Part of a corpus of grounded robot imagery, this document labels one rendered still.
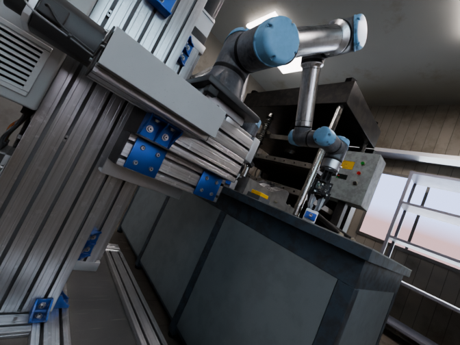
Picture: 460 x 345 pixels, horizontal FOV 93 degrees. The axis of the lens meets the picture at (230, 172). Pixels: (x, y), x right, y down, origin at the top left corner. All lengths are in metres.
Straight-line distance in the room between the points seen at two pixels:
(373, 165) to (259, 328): 1.35
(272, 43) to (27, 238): 0.83
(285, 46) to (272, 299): 0.83
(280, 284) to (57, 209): 0.76
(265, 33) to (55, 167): 0.66
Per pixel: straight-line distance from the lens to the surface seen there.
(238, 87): 0.73
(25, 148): 0.75
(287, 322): 0.91
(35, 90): 0.70
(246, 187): 1.14
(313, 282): 0.85
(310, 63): 1.07
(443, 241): 4.21
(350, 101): 2.08
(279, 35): 0.68
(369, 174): 1.85
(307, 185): 1.83
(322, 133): 0.95
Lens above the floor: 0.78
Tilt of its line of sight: 5 degrees up
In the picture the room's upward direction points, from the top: 24 degrees clockwise
